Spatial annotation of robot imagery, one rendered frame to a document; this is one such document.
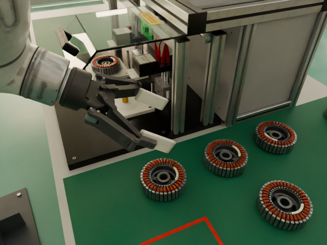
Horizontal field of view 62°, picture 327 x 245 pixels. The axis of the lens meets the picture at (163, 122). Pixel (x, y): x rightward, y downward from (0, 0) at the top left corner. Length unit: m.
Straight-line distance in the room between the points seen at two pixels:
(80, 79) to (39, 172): 1.42
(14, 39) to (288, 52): 0.72
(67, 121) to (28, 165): 1.08
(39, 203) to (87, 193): 1.02
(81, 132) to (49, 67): 0.39
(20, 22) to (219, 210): 0.53
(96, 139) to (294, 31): 0.63
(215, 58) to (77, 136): 0.44
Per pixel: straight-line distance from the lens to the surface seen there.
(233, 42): 0.75
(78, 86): 0.48
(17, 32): 0.37
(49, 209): 1.67
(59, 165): 0.79
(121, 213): 0.66
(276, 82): 0.92
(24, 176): 1.88
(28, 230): 1.62
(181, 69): 0.68
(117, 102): 0.92
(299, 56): 0.93
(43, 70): 0.48
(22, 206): 1.72
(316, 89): 1.18
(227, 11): 0.67
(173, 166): 0.69
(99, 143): 0.79
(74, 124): 0.87
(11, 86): 0.49
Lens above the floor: 1.30
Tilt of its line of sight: 39 degrees down
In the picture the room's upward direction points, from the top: straight up
